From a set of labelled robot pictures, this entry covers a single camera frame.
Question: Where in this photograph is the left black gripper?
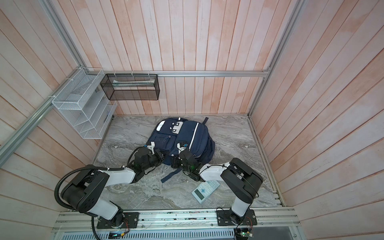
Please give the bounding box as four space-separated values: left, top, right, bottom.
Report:
142 148 170 171

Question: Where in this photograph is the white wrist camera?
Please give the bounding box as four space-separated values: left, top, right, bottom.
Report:
147 142 155 155
177 142 188 152

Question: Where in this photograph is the teal calculator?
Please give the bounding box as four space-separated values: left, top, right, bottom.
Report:
192 181 220 204

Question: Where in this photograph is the white wire shelf rack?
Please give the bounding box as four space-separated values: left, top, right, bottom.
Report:
52 68 117 140

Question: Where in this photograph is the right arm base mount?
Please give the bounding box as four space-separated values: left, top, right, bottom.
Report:
216 208 258 227

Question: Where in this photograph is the navy blue student backpack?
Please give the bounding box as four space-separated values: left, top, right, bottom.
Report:
148 117 215 183

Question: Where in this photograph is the aluminium mounting rail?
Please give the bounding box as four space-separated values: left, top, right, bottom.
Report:
52 207 301 233

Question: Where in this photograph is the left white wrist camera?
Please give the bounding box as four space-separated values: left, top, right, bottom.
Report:
147 142 155 155

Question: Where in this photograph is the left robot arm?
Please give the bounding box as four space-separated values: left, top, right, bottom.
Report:
54 147 164 226

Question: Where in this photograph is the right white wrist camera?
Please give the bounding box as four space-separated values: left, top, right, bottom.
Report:
177 142 188 152

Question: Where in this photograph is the black mesh wire basket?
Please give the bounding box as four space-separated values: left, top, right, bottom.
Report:
100 73 160 101

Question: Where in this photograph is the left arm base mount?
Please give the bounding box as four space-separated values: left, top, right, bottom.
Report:
97 211 140 229

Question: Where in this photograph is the aluminium frame horizontal bar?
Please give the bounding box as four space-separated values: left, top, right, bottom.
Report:
103 70 269 78

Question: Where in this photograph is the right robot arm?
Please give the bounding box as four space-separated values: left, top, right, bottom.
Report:
170 149 264 220

